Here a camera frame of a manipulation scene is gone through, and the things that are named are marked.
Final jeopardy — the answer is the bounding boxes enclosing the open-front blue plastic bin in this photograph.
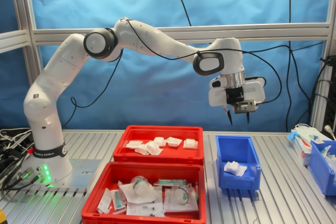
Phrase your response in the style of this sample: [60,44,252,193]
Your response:
[215,134,262,190]

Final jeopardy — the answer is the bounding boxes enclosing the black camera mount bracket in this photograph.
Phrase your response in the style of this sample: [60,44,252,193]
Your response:
[225,87,245,104]

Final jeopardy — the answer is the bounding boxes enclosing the loose blue face masks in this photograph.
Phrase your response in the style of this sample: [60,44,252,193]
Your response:
[287,123,322,143]

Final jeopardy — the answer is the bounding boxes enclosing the narrow white sterile pack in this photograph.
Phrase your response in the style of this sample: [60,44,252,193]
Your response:
[97,187,113,214]

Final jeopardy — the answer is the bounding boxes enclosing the tangle of cables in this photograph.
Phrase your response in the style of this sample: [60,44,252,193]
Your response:
[0,128,36,192]

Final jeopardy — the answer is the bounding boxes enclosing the packed mask with green ring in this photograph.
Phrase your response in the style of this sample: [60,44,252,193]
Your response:
[164,184,200,212]
[119,175,162,204]

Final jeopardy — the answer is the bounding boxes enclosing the white plug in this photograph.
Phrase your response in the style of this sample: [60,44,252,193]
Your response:
[324,125,336,141]

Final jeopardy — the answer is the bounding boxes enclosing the short aluminium side beam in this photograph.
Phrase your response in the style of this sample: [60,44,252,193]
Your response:
[0,29,29,53]

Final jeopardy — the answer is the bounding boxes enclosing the blue bin holding white packs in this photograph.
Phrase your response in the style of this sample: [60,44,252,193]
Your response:
[307,140,336,196]

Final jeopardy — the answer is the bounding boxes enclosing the red crate holding medical supplies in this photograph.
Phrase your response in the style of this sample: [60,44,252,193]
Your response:
[80,161,207,224]

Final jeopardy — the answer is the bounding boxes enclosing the red crate holding bandage packs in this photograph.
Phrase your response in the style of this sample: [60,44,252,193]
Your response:
[112,125,205,166]

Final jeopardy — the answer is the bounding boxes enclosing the white packs in bin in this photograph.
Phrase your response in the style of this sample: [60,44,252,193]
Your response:
[318,144,336,162]

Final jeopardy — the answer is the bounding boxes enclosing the short green syringe pack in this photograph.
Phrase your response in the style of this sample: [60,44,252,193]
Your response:
[111,189,127,210]

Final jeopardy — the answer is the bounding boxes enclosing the printed white bandage pack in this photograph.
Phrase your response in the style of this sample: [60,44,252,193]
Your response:
[165,136,183,147]

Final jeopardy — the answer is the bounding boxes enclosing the vertical black cable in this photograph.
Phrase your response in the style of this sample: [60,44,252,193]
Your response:
[285,0,312,132]

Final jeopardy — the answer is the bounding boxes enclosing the flat printed paper pack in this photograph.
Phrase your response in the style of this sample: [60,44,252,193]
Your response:
[126,202,166,217]

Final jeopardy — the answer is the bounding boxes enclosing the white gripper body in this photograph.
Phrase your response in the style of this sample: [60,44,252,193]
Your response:
[209,76,265,107]

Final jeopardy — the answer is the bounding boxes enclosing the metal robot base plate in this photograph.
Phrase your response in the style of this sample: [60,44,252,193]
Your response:
[22,158,102,192]

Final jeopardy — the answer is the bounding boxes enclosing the horizontal aluminium frame beam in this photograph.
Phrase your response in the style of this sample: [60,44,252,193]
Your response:
[31,23,331,43]

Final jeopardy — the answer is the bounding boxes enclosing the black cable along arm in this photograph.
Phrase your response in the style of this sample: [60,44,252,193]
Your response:
[61,18,283,130]

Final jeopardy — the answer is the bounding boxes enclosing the blue backdrop sheet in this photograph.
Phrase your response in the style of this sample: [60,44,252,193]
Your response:
[0,0,336,132]

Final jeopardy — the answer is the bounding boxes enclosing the white box with gloves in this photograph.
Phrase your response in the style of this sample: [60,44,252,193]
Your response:
[291,131,313,166]

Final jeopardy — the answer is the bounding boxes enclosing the flat white paper pack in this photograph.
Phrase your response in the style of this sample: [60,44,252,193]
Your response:
[125,140,144,149]

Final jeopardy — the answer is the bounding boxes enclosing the black equipment rack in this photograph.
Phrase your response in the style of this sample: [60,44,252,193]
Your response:
[321,55,336,141]

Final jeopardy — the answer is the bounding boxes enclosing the long green syringe pack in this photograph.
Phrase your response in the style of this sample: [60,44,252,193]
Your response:
[154,178,188,187]

